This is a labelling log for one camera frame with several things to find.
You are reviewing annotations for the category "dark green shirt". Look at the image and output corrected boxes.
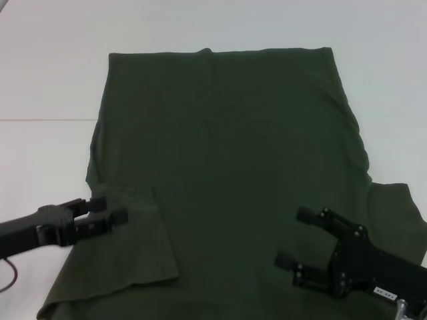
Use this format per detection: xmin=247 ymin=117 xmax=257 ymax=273
xmin=35 ymin=47 xmax=427 ymax=320

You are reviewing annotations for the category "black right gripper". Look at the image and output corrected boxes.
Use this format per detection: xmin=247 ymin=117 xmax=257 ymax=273
xmin=274 ymin=206 xmax=427 ymax=303

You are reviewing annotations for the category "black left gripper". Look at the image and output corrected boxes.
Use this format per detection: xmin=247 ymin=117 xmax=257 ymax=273
xmin=36 ymin=196 xmax=129 ymax=248

